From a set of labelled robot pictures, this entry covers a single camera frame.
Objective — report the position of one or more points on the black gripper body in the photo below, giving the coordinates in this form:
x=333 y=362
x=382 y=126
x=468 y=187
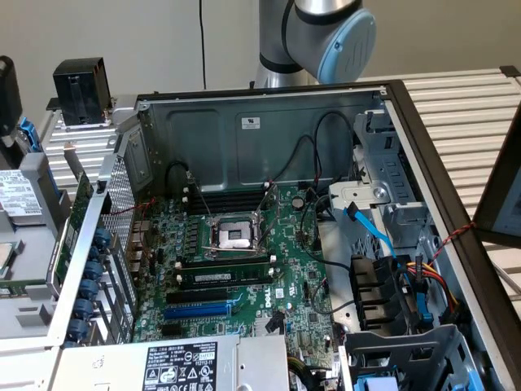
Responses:
x=9 y=97

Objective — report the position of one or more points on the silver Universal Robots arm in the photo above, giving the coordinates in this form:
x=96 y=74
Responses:
x=285 y=40

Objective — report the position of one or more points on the black table end cap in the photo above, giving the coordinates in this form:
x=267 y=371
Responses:
x=510 y=71
x=53 y=104

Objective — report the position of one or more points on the black CPU cooler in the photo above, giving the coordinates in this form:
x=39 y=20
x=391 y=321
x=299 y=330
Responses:
x=81 y=89

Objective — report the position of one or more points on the silver hard disk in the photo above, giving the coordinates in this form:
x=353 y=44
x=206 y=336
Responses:
x=20 y=195

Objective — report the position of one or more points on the silver CPU chip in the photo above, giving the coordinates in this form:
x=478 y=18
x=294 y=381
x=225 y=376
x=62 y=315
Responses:
x=8 y=252

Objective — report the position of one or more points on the grey parts rack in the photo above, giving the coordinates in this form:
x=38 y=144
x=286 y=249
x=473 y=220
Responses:
x=36 y=260

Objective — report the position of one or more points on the blue slot latch knob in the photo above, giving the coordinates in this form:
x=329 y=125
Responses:
x=103 y=237
x=93 y=271
x=95 y=253
x=84 y=308
x=88 y=289
x=78 y=329

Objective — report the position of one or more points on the green spare RAM stick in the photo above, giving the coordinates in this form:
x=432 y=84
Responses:
x=20 y=283

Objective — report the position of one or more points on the open grey PC case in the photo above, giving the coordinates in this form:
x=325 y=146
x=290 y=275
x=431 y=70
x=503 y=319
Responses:
x=203 y=134

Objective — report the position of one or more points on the metal port block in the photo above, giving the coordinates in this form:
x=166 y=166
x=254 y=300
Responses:
x=137 y=248

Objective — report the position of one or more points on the thin metal locking lever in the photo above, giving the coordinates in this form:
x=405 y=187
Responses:
x=200 y=195
x=234 y=249

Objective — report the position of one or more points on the white sticker label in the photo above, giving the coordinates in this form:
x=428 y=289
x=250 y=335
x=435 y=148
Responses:
x=250 y=123

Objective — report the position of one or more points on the CPU socket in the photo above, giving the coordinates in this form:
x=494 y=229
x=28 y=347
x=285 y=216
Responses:
x=234 y=235

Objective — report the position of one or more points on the long black expansion slot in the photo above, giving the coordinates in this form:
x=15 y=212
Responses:
x=195 y=296

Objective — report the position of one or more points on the metal socket cover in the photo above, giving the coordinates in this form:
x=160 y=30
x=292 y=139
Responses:
x=266 y=203

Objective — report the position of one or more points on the short black expansion slot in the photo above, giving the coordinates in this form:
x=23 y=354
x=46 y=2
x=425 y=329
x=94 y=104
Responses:
x=171 y=330

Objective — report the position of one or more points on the blue expansion slot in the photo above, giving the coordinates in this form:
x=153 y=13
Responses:
x=195 y=312

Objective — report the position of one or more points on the coin cell battery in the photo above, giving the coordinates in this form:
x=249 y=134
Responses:
x=299 y=203

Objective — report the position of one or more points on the green Dell motherboard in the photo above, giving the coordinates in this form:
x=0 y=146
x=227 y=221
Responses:
x=293 y=260

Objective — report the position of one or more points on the silver chipset heat sink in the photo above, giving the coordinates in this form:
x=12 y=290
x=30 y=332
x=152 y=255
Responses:
x=260 y=326

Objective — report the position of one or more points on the grey power supply unit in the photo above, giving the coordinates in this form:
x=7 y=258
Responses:
x=252 y=362

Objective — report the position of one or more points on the black plastic fan shroud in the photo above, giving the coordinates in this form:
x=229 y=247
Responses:
x=374 y=285

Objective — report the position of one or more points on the silver disk bay cage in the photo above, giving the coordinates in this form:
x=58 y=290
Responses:
x=403 y=220

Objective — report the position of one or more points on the pale blue plastic block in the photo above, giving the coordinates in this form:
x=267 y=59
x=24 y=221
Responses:
x=374 y=383

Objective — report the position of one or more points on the grey drive cage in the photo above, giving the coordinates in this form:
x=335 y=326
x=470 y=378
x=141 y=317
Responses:
x=407 y=346

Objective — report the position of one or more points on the dark framed monitor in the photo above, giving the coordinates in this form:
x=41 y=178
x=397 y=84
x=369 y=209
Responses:
x=494 y=203

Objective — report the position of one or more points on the blue disk carrier bracket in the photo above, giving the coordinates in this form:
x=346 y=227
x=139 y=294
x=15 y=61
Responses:
x=31 y=136

